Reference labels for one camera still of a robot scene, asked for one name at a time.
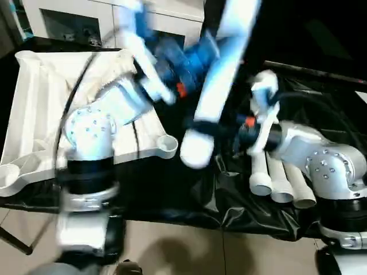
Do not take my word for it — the white plastic table leg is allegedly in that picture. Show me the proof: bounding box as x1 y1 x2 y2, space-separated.
248 148 272 197
271 160 295 203
179 0 263 170
286 163 318 209

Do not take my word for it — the white plastic table top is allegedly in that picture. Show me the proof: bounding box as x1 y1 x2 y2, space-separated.
0 49 179 198

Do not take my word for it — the black mat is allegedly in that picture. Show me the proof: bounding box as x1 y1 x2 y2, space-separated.
0 37 367 240

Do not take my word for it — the black pole with tan tip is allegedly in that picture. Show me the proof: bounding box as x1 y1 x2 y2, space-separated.
263 60 367 85

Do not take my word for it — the black backdrop cloth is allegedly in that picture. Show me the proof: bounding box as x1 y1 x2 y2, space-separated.
200 0 367 84

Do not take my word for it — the white cabinet with glass doors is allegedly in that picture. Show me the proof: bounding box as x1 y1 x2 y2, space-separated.
21 0 206 51

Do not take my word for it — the grey robot torso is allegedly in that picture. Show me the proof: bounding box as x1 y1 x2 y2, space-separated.
28 259 144 275

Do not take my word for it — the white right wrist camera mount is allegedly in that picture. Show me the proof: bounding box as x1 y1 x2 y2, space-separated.
249 70 280 155

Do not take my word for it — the black folding table frame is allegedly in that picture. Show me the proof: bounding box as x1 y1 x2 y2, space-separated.
0 217 49 256

